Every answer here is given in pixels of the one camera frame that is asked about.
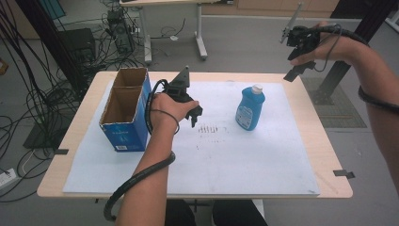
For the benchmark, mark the white paper sheet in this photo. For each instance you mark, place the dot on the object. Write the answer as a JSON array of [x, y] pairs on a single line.
[[235, 157]]

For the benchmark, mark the black metal stand post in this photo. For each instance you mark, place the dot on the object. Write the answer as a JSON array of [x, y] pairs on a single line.
[[50, 40]]

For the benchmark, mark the white power strip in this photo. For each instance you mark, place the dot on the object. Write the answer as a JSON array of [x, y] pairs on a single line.
[[6, 178]]

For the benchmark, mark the blue cardboard box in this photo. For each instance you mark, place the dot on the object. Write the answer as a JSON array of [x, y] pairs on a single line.
[[125, 133]]

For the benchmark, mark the dark flat floor mat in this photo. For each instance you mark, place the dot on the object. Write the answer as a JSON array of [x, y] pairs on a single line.
[[40, 138]]

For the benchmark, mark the blue plastic bottle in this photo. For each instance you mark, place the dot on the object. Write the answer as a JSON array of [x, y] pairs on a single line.
[[250, 108]]

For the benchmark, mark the black computer tower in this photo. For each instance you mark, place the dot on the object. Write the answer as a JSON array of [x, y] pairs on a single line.
[[120, 33]]

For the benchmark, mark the person's leg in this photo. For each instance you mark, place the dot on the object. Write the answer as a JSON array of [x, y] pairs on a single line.
[[182, 215], [238, 215]]

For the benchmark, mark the black angled post with base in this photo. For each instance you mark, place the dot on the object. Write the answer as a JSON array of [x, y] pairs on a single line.
[[337, 70]]

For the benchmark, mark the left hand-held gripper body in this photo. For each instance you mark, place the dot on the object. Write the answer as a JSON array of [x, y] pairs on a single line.
[[180, 86]]

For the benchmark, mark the person's right hand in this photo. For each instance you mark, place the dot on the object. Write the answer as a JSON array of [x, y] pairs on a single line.
[[332, 47]]

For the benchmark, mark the person's right leg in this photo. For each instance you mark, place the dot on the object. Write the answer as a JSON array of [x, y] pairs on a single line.
[[238, 215]]

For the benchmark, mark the person's left hand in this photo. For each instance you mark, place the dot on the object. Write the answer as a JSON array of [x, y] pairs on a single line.
[[167, 109]]

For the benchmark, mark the grey gridded floor mat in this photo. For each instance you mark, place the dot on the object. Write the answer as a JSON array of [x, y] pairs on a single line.
[[342, 109]]

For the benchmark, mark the person's left leg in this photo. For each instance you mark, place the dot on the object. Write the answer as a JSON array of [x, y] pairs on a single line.
[[182, 215]]

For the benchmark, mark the black box unit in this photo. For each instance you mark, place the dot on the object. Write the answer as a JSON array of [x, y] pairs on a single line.
[[78, 42]]

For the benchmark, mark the white desk with legs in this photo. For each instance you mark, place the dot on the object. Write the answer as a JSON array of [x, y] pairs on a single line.
[[200, 37]]

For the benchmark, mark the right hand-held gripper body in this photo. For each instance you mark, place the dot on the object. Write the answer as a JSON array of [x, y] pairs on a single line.
[[302, 37]]

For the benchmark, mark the black tape piece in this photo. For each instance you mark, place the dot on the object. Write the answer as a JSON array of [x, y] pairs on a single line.
[[343, 173], [61, 151]]

